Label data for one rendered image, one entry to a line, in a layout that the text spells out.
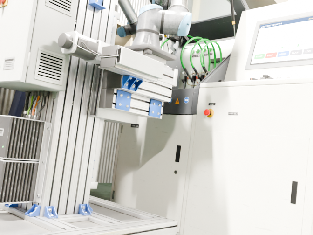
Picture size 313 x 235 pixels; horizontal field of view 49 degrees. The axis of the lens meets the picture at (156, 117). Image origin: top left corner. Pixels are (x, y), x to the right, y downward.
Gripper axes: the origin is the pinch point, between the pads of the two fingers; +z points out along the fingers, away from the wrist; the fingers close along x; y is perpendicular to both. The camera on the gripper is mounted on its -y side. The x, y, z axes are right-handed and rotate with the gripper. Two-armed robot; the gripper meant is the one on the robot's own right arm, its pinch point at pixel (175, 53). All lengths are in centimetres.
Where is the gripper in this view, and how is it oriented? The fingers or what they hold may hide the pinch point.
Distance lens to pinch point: 246.1
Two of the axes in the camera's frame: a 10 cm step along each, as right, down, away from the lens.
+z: -1.2, 9.9, -0.8
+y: -7.0, -1.4, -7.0
